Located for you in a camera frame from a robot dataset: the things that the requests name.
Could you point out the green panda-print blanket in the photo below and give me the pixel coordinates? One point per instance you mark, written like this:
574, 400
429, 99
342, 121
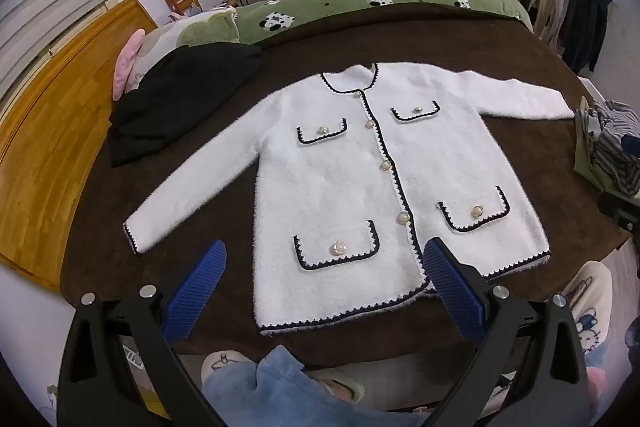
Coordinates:
350, 2

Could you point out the beige slipper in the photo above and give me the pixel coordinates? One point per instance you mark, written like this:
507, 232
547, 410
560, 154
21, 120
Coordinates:
225, 362
340, 384

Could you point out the person's blue fleece pants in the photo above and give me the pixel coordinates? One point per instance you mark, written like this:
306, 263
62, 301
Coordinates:
280, 392

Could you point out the green and white pillow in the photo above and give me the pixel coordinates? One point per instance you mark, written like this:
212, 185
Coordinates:
200, 29

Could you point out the brown blanket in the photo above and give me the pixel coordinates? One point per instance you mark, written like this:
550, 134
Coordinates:
525, 167

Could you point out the wooden headboard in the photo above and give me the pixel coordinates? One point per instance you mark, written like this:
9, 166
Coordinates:
50, 147

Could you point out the dark hanging jacket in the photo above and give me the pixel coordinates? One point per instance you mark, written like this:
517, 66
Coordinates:
590, 17

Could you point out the black garment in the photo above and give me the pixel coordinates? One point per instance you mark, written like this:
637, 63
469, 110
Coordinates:
175, 102

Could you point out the pile of striped clothes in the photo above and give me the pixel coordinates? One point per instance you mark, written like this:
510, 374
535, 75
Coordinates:
610, 142

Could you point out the cartoon print cushion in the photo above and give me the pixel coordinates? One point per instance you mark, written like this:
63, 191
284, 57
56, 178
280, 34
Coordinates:
587, 307

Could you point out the pink plush pillow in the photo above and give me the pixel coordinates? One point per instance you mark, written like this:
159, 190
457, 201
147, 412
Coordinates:
125, 67

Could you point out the white fuzzy cardigan jacket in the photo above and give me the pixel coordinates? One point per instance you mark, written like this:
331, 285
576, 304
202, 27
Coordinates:
340, 187

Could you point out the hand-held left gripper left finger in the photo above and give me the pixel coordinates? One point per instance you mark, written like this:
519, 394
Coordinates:
200, 287

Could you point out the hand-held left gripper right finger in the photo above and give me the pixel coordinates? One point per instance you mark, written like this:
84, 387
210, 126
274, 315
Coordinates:
450, 287

